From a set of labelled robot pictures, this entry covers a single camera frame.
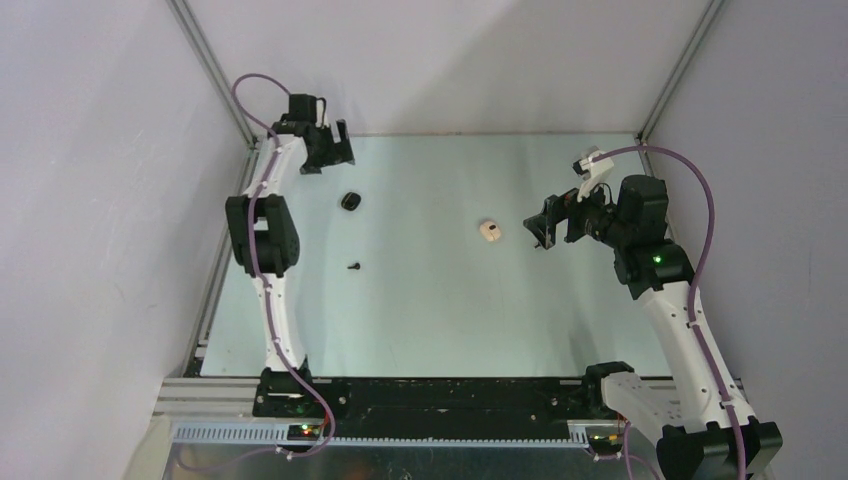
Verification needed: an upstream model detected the white earbud charging case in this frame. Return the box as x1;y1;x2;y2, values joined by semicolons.
479;220;502;243

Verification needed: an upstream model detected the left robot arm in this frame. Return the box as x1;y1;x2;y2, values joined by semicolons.
225;94;354;417

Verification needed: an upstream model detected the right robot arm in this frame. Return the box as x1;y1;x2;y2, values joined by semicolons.
523;175;783;479

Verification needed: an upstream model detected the black earbud charging case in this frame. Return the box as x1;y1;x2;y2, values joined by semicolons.
340;191;362;212

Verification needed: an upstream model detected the left aluminium frame post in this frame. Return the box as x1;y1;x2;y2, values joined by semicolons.
165;0;255;146

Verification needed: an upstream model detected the right aluminium frame post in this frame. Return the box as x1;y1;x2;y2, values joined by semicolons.
635;0;726;143

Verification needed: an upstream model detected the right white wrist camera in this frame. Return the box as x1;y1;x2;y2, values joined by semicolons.
572;146;614;202

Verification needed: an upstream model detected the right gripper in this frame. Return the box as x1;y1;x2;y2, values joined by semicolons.
524;172;632;249

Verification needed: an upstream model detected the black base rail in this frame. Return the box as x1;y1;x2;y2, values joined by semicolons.
252;373;617;441

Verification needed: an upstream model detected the aluminium frame post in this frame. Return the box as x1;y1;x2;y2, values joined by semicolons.
635;0;726;143
165;0;255;146

